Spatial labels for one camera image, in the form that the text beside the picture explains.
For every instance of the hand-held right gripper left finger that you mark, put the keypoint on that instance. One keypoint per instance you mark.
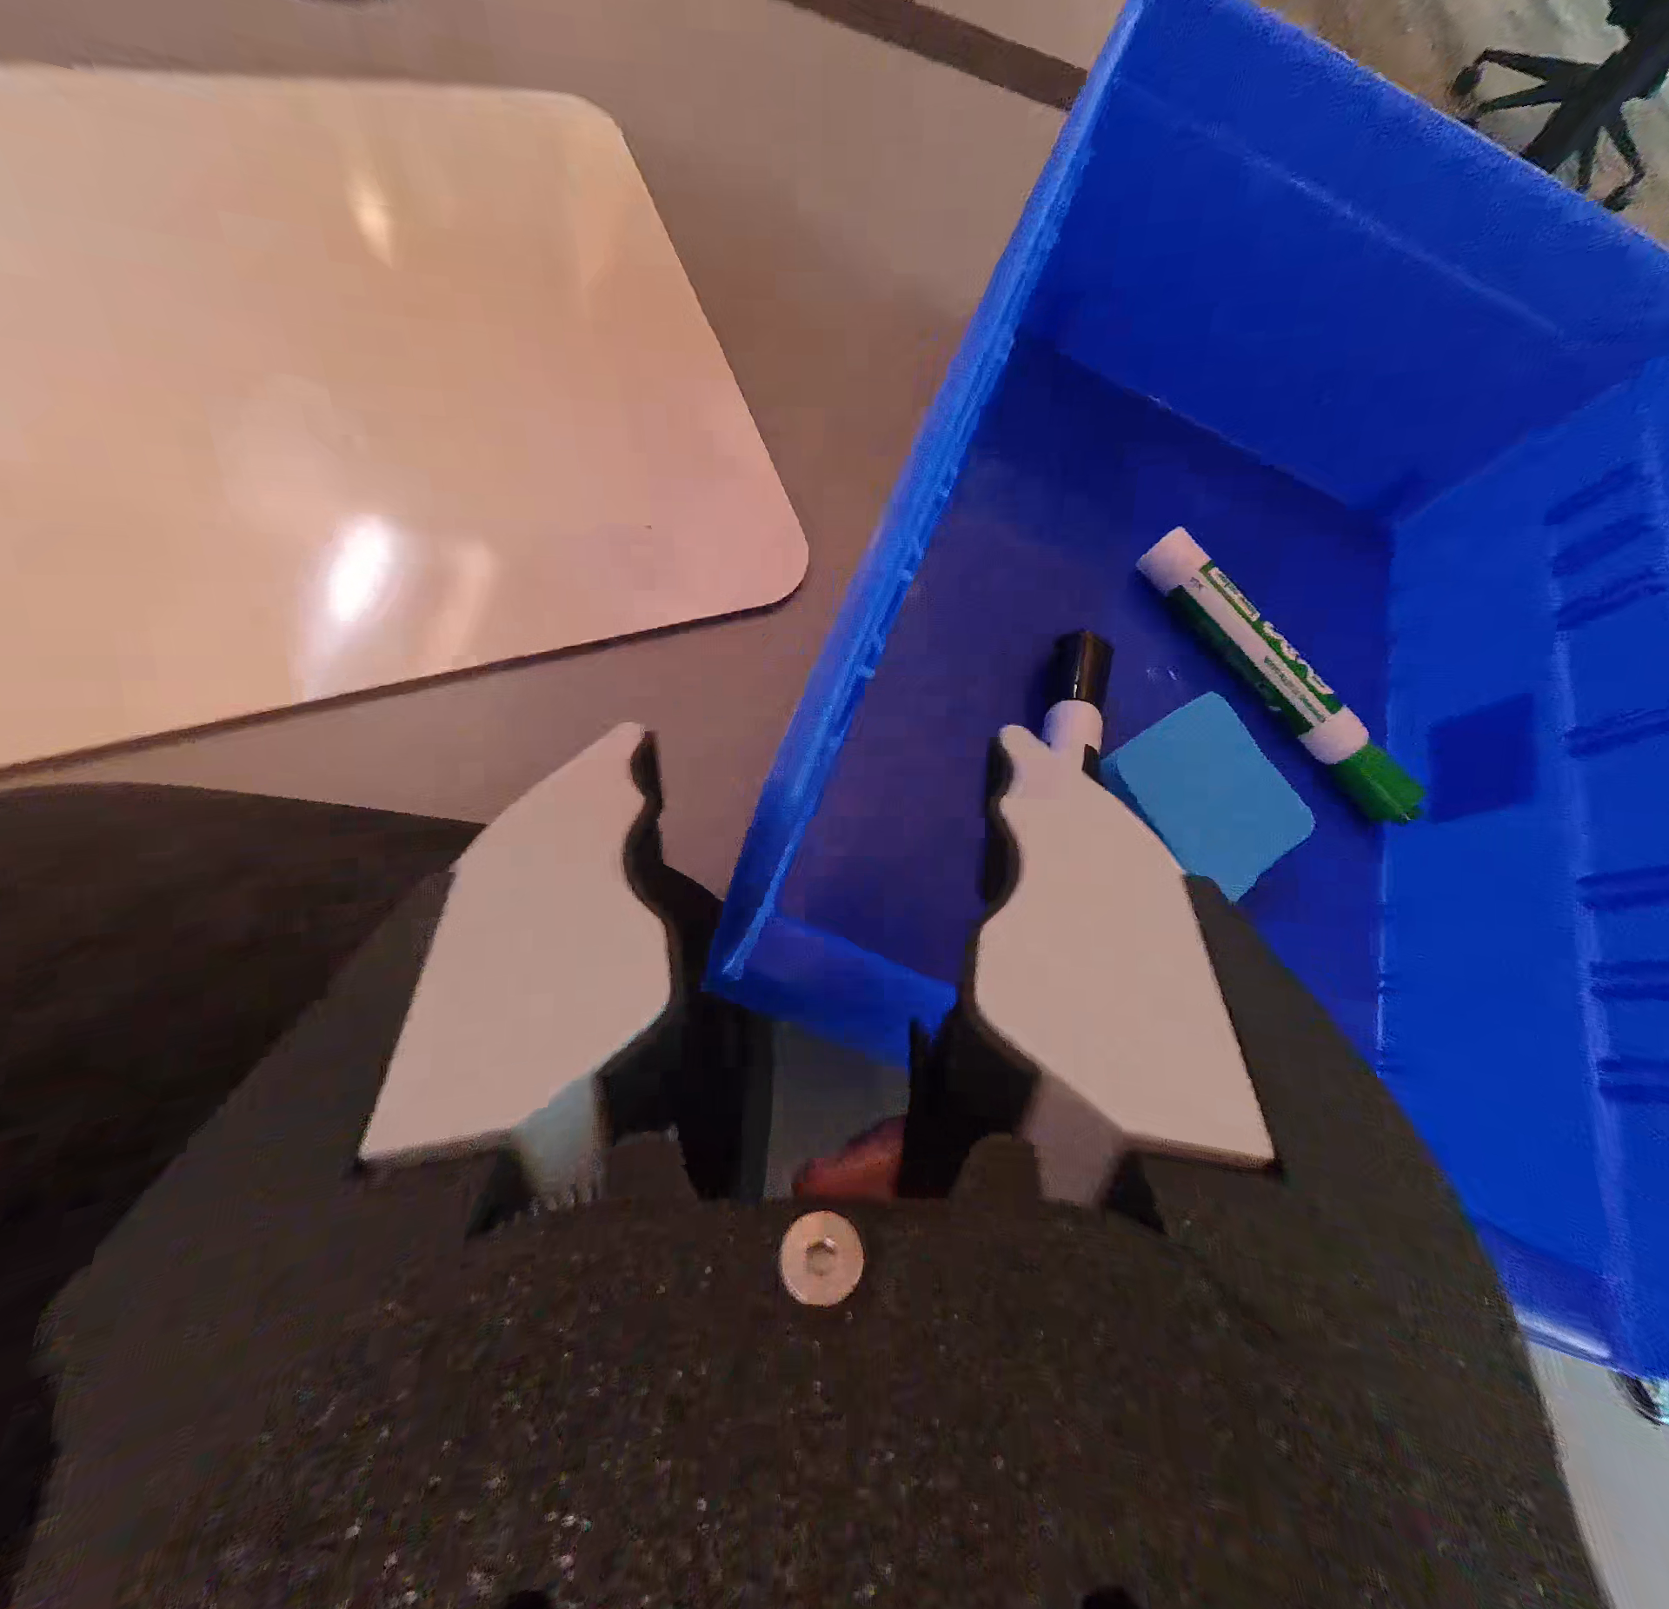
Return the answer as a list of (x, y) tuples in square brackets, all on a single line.
[(522, 958)]

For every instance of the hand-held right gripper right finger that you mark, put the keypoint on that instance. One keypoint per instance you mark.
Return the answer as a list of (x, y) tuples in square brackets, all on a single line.
[(1108, 984)]

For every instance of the blue eraser block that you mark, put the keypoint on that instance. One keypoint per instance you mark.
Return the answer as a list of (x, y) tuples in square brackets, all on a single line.
[(1207, 788)]

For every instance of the black dry erase marker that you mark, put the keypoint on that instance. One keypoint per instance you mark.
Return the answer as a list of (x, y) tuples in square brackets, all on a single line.
[(1080, 671)]

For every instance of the green dry erase marker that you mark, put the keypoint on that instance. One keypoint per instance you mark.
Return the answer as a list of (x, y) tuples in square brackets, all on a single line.
[(1259, 650)]

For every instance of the white whiteboard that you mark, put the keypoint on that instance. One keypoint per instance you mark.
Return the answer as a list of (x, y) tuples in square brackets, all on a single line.
[(325, 397)]

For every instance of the blue plastic bin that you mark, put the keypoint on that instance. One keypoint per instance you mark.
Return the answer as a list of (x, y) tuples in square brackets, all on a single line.
[(1238, 266)]

